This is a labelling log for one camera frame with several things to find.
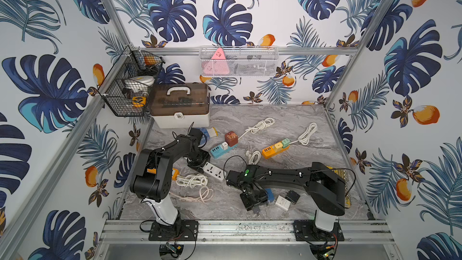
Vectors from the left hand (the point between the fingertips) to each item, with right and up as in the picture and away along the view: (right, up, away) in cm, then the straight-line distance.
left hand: (208, 161), depth 92 cm
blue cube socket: (+29, -13, -12) cm, 34 cm away
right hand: (+21, -17, -12) cm, 30 cm away
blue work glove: (-4, +14, +15) cm, 21 cm away
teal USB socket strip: (+5, +5, +5) cm, 8 cm away
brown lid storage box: (-15, +29, +1) cm, 33 cm away
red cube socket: (+11, +12, +3) cm, 17 cm away
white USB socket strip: (+3, -4, -3) cm, 6 cm away
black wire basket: (-43, +35, +1) cm, 55 cm away
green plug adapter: (+40, +9, +3) cm, 41 cm away
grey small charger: (+23, -19, -12) cm, 32 cm away
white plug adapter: (+35, -16, -12) cm, 40 cm away
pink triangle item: (+5, +49, -1) cm, 49 cm away
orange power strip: (+34, +6, +4) cm, 35 cm away
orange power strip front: (-16, -5, -3) cm, 17 cm away
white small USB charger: (+8, +8, +3) cm, 12 cm away
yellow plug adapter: (+36, +7, +3) cm, 37 cm away
